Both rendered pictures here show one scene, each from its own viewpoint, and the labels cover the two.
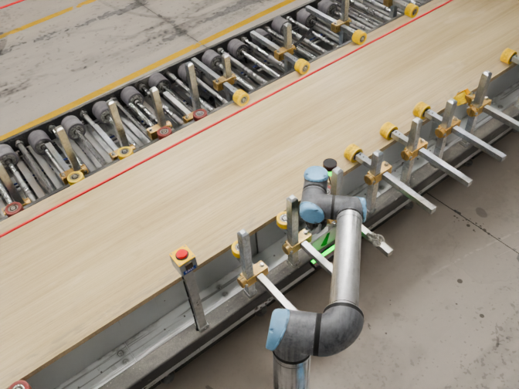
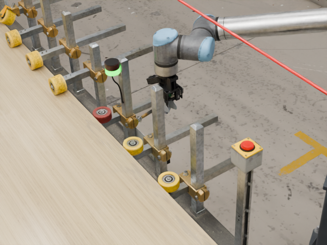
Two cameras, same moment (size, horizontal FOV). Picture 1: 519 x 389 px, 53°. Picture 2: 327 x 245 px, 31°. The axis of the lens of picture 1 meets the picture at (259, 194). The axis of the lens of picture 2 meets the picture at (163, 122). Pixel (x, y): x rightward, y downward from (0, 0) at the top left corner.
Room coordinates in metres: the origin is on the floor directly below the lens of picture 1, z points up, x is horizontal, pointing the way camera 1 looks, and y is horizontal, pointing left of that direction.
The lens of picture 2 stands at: (1.32, 1.64, 2.41)
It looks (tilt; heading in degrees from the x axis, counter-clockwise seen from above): 39 degrees down; 272
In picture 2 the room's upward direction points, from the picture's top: 3 degrees counter-clockwise
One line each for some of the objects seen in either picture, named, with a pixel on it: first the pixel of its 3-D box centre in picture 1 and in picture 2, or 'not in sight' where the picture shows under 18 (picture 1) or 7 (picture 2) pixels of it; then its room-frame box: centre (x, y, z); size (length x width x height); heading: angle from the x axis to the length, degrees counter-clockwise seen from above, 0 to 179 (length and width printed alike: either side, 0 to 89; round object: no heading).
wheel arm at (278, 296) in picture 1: (269, 287); (211, 173); (1.20, -0.01, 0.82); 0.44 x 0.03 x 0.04; 34
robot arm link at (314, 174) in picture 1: (315, 183); (166, 46); (1.36, -0.22, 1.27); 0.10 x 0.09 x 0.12; 167
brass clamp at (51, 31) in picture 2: (447, 127); (47, 27); (1.97, -0.98, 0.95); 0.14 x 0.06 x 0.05; 124
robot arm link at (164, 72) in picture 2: not in sight; (167, 66); (1.36, -0.22, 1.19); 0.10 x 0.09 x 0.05; 34
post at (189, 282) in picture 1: (194, 299); (243, 212); (1.11, 0.29, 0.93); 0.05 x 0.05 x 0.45; 34
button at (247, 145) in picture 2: (181, 254); (247, 146); (1.11, 0.29, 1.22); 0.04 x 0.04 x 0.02
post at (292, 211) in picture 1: (293, 234); (159, 135); (1.40, -0.13, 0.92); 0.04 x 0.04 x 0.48; 34
